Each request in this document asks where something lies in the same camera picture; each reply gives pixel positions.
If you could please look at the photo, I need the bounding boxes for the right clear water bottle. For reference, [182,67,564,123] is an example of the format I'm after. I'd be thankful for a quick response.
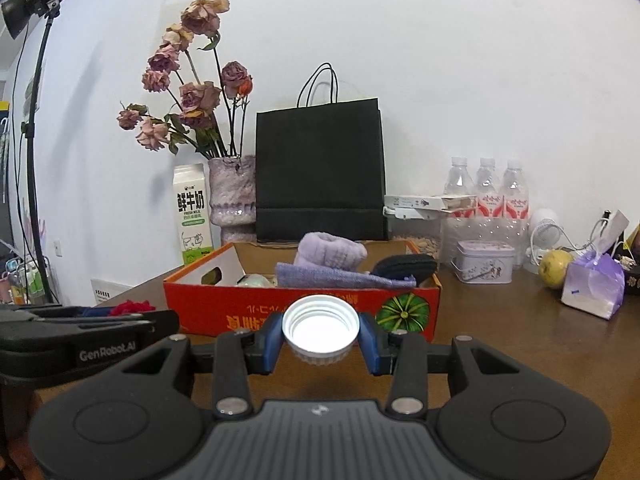
[502,159,529,220]

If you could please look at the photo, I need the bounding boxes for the black fabric pouch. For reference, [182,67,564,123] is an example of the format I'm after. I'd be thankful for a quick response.
[371,254,437,285]

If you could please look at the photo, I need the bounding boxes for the purple drawstring fabric pouch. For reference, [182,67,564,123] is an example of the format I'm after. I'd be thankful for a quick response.
[274,262,418,289]

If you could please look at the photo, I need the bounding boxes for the clear water bottle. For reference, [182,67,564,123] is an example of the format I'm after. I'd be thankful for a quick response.
[444,157,474,196]
[474,158,504,219]
[502,159,529,220]

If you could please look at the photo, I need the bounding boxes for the white floral tin box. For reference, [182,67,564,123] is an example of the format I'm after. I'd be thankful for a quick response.
[451,240,515,285]

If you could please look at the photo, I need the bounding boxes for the white charging cables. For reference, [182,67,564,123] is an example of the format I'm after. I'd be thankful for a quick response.
[529,216,616,261]

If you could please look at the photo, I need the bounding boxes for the middle clear water bottle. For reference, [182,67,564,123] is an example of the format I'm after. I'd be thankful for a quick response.
[474,158,504,219]

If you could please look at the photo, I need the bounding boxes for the purple textured ceramic vase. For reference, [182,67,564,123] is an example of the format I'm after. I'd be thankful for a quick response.
[208,155,256,245]

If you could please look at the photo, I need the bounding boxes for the purple knitted sock roll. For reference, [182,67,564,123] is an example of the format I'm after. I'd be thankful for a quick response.
[294,232,368,271]

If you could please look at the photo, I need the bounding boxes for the dried rose bouquet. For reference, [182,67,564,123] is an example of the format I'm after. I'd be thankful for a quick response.
[116,0,254,160]

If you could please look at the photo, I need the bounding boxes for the white flat carton box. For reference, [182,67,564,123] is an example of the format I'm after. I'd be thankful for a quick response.
[384,195,476,214]

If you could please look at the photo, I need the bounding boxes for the orange cardboard box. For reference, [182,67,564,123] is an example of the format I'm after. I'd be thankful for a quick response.
[164,243,442,340]

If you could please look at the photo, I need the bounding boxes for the white green milk carton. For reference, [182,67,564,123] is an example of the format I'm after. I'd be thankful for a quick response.
[172,164,214,264]

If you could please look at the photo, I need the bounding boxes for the small white desk fan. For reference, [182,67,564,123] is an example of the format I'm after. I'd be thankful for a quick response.
[523,208,562,274]

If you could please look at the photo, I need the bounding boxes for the yellow green apple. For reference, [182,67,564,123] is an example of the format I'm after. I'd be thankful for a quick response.
[538,249,574,289]

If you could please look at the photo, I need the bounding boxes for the white paper card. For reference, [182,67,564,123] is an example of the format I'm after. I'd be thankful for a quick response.
[90,278,131,304]

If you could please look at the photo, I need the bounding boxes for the clear plastic food container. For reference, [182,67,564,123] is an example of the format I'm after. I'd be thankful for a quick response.
[383,206,444,261]

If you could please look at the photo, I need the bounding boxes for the black paper shopping bag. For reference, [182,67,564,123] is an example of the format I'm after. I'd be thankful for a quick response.
[255,62,388,243]

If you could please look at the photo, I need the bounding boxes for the red fabric item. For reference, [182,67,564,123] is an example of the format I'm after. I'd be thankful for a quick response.
[108,300,155,316]

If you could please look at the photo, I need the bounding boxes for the pale green round object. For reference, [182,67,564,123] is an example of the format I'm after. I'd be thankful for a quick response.
[235,273,276,288]

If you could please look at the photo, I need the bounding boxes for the white plastic bottle cap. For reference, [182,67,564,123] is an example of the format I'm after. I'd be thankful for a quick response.
[282,295,359,366]

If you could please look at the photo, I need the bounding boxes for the left clear water bottle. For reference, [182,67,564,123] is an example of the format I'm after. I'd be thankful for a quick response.
[444,157,474,196]

